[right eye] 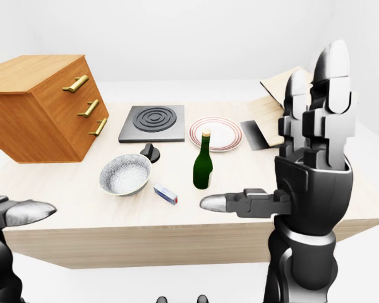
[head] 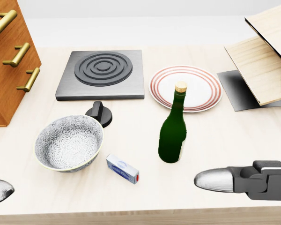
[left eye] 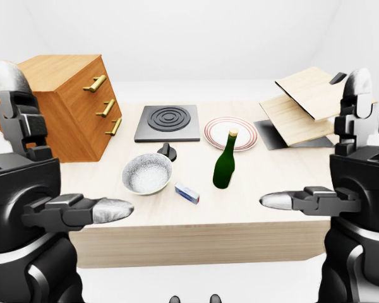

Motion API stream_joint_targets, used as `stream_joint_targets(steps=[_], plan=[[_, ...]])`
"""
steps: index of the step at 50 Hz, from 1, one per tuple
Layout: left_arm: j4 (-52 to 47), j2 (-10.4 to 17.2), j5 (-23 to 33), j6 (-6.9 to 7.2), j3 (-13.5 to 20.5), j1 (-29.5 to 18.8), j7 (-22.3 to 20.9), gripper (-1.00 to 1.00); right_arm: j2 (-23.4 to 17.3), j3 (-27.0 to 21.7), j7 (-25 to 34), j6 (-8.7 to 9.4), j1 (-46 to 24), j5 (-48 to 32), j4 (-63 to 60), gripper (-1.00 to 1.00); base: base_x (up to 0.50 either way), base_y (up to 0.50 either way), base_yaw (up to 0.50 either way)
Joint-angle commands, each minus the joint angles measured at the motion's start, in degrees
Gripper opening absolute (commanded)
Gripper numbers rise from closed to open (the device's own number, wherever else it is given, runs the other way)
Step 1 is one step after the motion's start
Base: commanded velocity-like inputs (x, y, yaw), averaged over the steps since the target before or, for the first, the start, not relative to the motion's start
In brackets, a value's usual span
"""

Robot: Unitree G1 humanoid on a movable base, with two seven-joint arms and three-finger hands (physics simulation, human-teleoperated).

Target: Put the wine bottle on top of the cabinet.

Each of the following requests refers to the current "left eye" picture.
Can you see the tray of wooden slats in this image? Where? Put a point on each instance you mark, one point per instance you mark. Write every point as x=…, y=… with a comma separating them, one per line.
x=300, y=116

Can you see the wooden cabinet drawer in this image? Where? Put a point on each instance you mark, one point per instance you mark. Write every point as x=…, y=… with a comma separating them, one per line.
x=102, y=139
x=91, y=110
x=79, y=88

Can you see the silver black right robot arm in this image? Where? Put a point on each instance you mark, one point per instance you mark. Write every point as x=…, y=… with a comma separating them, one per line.
x=360, y=268

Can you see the flat dark stove plate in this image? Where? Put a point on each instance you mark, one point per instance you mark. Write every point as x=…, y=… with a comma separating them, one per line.
x=167, y=123

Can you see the round black stove knob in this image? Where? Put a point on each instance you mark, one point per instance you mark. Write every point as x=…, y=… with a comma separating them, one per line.
x=167, y=151

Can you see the white plate with red rings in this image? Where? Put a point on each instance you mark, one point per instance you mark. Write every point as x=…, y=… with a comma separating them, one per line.
x=216, y=134

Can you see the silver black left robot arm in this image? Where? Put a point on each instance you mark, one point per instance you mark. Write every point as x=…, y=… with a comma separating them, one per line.
x=28, y=274

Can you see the green wine bottle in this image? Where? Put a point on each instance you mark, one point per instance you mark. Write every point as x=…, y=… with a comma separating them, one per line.
x=223, y=170

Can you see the small dark rounded shape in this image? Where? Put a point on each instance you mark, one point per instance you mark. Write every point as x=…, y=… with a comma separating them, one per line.
x=174, y=299
x=215, y=299

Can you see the grey patterned bowl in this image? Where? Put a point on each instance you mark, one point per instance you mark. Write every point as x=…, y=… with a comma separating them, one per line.
x=146, y=175

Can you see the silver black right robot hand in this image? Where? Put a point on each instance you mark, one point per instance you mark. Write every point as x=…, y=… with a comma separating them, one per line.
x=361, y=186

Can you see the small blue white box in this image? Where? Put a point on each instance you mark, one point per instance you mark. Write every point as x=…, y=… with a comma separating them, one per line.
x=187, y=193

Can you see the wooden cabinet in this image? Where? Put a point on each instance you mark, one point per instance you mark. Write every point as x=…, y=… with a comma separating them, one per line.
x=50, y=104

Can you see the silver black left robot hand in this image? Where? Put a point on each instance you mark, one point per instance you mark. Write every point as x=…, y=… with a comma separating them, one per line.
x=22, y=192

